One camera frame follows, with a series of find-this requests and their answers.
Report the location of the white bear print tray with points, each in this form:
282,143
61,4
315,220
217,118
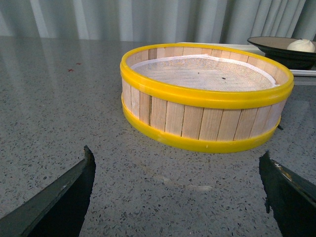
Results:
256,50

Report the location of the grey pleated curtain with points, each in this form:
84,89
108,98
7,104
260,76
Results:
208,21

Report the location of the white steamed bun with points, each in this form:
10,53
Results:
302,45

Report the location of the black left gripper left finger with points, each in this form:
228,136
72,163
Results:
59,209

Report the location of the yellow rimmed wooden steamer basket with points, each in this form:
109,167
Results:
201,120

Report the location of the white mesh steamer liner cloth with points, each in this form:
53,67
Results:
206,73

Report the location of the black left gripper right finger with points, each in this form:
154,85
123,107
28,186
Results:
291,197

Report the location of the tan plate with black rim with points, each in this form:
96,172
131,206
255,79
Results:
276,48

